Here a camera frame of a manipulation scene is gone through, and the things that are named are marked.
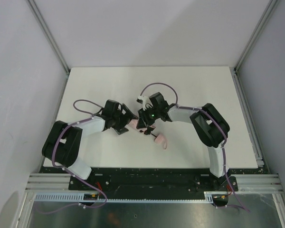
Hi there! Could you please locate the aluminium frame post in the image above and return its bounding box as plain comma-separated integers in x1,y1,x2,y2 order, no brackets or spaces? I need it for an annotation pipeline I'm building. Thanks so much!
25,0,70,75
233,0,280,72

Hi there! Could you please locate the aluminium frame post left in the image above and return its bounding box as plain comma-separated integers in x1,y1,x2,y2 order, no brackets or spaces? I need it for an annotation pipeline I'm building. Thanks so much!
25,0,70,75

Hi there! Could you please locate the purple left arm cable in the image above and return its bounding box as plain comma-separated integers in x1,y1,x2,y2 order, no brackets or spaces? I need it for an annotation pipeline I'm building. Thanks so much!
51,99,105,188

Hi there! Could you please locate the black mounting base plate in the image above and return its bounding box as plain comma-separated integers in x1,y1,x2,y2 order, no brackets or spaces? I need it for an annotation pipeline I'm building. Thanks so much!
68,168,238,199

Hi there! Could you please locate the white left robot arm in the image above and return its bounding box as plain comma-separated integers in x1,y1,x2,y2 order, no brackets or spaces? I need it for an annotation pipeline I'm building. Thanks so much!
42,99,137,180

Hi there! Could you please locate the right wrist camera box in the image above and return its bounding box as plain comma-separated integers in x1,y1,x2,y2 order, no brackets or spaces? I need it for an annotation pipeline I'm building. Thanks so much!
136,95,149,110

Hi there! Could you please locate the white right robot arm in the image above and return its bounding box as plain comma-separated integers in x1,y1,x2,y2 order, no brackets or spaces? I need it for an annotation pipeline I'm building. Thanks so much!
136,92,230,178

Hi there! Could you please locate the white slotted cable duct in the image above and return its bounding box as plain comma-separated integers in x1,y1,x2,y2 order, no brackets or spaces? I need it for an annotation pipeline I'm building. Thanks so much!
34,192,227,203

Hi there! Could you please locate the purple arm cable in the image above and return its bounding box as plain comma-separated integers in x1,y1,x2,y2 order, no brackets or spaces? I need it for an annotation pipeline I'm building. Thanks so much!
51,99,105,188
141,82,228,186

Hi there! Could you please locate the aluminium side rail right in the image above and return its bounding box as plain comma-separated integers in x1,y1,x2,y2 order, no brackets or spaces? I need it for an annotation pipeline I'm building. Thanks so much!
230,68,265,168

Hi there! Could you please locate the pink umbrella with black lining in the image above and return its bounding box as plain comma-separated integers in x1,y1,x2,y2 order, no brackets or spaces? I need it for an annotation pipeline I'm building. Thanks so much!
128,119,168,150

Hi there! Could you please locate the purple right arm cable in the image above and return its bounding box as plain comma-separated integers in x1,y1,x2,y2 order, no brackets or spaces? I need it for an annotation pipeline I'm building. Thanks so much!
141,82,228,186

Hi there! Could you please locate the aluminium frame post right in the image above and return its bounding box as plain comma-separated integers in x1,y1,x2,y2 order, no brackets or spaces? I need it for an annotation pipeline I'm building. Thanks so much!
233,0,280,72

